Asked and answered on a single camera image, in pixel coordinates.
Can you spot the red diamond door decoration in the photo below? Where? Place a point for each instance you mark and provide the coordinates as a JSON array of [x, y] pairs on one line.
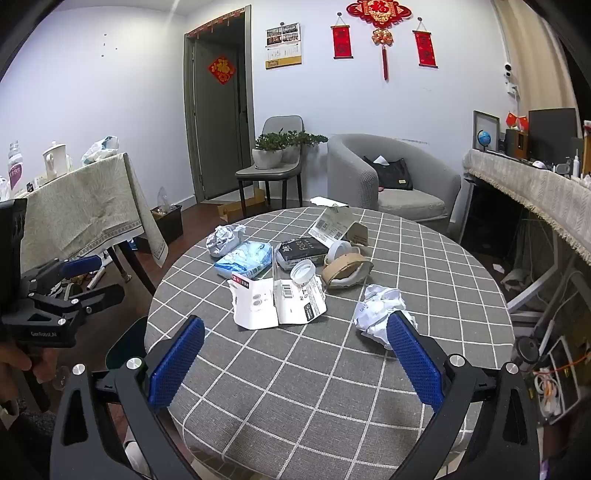
[[222, 69]]

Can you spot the small red flags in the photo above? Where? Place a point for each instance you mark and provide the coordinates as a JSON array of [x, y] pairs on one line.
[[516, 121]]

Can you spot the clear plastic bottle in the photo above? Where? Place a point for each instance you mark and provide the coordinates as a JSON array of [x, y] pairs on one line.
[[15, 166]]

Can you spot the beige tablecloth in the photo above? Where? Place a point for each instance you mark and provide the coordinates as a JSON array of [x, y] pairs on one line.
[[83, 207]]

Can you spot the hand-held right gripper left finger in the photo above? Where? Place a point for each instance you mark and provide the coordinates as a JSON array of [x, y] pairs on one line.
[[178, 364]]

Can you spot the wall calendar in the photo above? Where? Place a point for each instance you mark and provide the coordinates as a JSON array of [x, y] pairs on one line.
[[283, 48]]

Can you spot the white paper sheet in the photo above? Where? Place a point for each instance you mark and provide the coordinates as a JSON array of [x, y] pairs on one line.
[[325, 201]]

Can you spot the brown card tag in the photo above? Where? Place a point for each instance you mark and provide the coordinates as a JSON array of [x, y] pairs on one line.
[[358, 235]]

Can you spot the brown wooden box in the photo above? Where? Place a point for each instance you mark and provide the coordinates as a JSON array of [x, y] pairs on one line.
[[516, 143]]

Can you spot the picture frame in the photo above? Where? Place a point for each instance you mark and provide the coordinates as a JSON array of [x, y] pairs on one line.
[[485, 121]]

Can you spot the white wall camera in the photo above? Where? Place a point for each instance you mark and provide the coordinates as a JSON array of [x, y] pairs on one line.
[[509, 76]]

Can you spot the grey dining chair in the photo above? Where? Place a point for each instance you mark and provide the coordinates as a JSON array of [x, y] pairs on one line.
[[281, 124]]

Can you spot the white plastic lid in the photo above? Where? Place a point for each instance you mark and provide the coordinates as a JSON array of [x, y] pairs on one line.
[[303, 272]]

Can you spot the potted plant in white pot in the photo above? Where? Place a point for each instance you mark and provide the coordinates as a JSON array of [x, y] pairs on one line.
[[267, 157], [302, 137]]

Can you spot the blue white plastic bag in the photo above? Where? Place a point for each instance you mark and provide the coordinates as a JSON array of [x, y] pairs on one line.
[[99, 150]]

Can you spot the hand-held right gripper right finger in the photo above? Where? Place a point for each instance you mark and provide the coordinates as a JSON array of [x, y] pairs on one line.
[[415, 364]]

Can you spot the white tissue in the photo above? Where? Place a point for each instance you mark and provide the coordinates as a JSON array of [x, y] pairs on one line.
[[381, 160]]

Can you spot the red wall scroll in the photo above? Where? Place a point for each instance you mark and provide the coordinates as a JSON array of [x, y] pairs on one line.
[[425, 48], [342, 42]]

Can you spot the long desk with fringed cloth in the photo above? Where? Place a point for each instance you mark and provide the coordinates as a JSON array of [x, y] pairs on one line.
[[531, 189]]

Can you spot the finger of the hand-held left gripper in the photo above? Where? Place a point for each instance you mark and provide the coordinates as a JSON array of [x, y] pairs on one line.
[[104, 297], [83, 264]]

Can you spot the white kettle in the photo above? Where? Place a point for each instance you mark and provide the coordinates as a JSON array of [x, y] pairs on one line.
[[54, 159]]

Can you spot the person's left forearm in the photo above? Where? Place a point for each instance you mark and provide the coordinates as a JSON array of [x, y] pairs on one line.
[[32, 443]]

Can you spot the black tissue pack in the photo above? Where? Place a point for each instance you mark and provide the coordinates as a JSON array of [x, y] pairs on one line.
[[300, 250]]

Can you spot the black monitor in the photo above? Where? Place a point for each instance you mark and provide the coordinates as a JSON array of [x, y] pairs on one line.
[[551, 134]]

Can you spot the beige curtain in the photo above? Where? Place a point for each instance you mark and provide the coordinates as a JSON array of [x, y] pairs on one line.
[[531, 55]]

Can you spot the grey armchair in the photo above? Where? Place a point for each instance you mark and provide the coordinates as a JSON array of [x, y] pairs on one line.
[[351, 175]]

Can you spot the white cardboard box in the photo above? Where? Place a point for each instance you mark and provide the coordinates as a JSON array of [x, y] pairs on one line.
[[254, 304]]

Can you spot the grey door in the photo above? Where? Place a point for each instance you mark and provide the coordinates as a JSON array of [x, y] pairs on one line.
[[217, 138]]

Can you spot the black bin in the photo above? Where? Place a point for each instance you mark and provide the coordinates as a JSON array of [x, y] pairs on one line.
[[168, 226]]

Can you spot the white barcode packaging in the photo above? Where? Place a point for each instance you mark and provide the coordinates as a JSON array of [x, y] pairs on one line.
[[300, 302]]

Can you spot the white desk leg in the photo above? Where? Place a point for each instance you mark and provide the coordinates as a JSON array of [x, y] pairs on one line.
[[540, 288]]

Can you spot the person's left hand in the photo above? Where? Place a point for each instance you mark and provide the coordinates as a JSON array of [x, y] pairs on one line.
[[13, 359]]

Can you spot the black handbag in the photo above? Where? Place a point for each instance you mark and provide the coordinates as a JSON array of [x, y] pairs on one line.
[[392, 175]]

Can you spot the white label sheet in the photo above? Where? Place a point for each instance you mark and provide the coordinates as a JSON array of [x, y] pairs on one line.
[[328, 227]]

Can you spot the small blue globe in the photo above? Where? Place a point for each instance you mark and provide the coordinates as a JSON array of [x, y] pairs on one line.
[[485, 137]]

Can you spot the red knot wall ornament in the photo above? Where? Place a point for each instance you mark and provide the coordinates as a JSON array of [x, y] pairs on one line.
[[379, 16]]

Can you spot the blue white plastic packet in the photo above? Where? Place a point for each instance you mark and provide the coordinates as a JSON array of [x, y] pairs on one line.
[[244, 261]]

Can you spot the white power strip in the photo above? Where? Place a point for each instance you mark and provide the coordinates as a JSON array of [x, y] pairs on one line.
[[556, 383]]

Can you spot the small white bottle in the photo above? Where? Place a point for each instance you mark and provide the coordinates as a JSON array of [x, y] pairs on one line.
[[576, 167]]

